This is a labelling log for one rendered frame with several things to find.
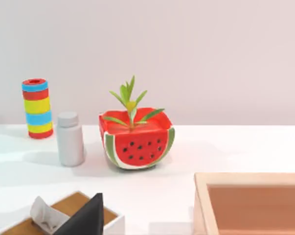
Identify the white and wooden tissue box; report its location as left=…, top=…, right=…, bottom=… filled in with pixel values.
left=0, top=191, right=126, bottom=235

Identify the shallow salmon-coloured box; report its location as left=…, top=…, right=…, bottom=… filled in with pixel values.
left=194, top=172, right=295, bottom=235

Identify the white bottle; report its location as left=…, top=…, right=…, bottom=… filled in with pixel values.
left=56, top=111, right=86, bottom=167

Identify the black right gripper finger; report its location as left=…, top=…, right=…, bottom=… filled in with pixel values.
left=54, top=192, right=104, bottom=235

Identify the watermelon plant pot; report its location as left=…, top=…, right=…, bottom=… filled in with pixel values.
left=98, top=74, right=176, bottom=170

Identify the stack of coloured rings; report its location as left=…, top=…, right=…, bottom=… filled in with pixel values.
left=21, top=78, right=54, bottom=140

